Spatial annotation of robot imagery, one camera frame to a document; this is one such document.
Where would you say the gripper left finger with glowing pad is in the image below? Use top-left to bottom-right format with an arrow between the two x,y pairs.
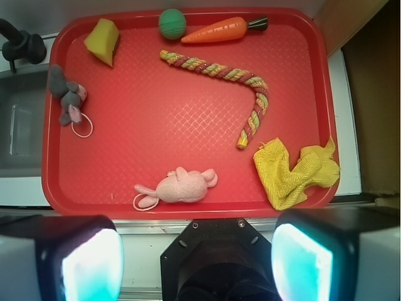
1,215 -> 123,300

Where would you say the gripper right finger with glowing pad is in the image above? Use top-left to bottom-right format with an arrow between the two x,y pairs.
271,208 -> 400,300

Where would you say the yellow woven cloth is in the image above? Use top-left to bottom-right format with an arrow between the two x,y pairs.
253,137 -> 340,211

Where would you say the pink toy mouse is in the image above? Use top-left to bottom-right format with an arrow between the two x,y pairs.
133,167 -> 218,211

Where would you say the grey metal sink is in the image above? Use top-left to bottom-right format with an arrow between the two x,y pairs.
1,70 -> 48,177

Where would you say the grey toy mouse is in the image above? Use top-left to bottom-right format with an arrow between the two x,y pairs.
48,64 -> 94,139

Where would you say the red plastic tray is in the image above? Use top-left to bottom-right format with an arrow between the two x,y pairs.
42,8 -> 336,219

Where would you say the yellow sponge wedge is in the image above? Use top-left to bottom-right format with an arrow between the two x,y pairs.
84,18 -> 120,67

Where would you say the orange plastic carrot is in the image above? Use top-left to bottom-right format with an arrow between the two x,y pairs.
181,16 -> 268,44

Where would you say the green textured ball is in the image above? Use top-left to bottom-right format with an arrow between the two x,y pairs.
159,9 -> 187,40

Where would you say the red yellow twisted rope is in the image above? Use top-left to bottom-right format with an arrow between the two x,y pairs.
159,48 -> 271,150

